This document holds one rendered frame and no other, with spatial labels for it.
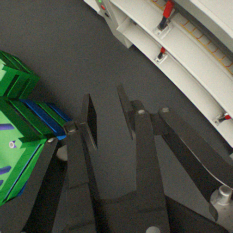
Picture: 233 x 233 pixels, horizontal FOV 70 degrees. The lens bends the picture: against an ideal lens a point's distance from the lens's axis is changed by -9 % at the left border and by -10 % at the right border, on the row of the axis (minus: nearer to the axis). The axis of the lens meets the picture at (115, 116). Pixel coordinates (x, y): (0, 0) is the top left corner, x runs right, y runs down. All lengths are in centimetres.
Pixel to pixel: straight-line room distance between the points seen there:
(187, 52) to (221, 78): 9
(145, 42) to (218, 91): 32
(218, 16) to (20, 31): 100
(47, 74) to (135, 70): 41
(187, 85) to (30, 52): 76
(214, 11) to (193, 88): 40
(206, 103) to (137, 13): 34
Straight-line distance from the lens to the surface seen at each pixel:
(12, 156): 59
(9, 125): 55
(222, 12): 23
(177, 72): 61
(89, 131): 16
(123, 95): 18
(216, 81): 41
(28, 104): 68
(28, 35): 105
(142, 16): 45
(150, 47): 63
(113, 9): 55
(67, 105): 83
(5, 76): 79
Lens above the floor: 74
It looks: 78 degrees down
